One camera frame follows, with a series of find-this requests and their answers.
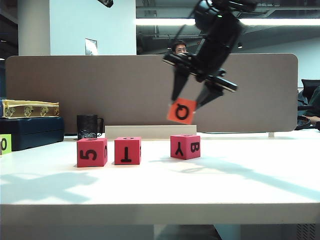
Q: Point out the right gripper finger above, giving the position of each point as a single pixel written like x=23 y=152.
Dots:
x=180 y=85
x=208 y=96

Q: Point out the dark-haired background person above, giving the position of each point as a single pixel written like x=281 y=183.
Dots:
x=180 y=47

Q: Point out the green foam block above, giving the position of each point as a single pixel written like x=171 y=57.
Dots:
x=6 y=145

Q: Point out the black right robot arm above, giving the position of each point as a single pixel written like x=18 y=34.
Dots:
x=220 y=37

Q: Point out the framed wall sign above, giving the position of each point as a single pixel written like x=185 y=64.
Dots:
x=90 y=47

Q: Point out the orange foam block letter Q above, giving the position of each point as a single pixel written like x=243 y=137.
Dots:
x=181 y=111

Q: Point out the pink foam block digit 5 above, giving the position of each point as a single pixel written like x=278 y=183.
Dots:
x=87 y=155

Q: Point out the dark blue case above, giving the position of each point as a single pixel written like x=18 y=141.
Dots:
x=32 y=132

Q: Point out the yellow patterned box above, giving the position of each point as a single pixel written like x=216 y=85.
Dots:
x=30 y=110

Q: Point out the white ceiling light strip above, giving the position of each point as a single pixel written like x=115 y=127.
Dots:
x=162 y=22

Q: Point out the person in dark green top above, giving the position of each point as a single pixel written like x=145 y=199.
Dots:
x=315 y=100

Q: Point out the black mug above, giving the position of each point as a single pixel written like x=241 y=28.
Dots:
x=86 y=126

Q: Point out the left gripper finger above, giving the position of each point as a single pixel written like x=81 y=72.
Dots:
x=106 y=2

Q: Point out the white divider foot bracket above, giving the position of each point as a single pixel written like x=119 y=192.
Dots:
x=271 y=134

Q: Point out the pink foam block letter T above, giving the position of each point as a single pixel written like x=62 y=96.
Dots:
x=126 y=152

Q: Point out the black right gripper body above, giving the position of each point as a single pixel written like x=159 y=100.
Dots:
x=200 y=70

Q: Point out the brown desk divider panel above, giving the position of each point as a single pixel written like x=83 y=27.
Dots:
x=112 y=95

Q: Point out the pink foam block letter Y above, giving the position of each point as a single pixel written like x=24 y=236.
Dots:
x=183 y=148

